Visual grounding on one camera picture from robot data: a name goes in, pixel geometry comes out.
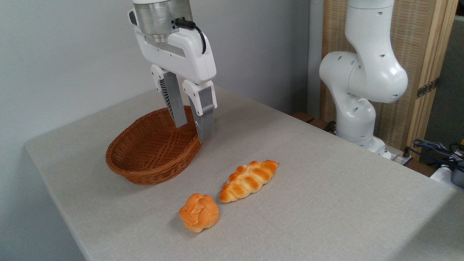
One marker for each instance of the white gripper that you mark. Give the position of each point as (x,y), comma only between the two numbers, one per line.
(188,58)

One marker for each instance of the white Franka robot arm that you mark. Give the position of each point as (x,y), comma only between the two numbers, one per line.
(362,72)

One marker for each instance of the brown woven wicker basket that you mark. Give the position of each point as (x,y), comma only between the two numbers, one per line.
(145,159)

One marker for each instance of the long braided bread loaf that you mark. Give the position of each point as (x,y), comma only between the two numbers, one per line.
(248,179)

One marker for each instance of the round knotted bread roll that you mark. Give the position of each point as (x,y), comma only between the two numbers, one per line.
(199,213)

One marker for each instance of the grey fabric table cover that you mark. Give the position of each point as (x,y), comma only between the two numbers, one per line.
(290,217)

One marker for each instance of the wood and rattan folding screen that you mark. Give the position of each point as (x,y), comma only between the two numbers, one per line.
(417,36)

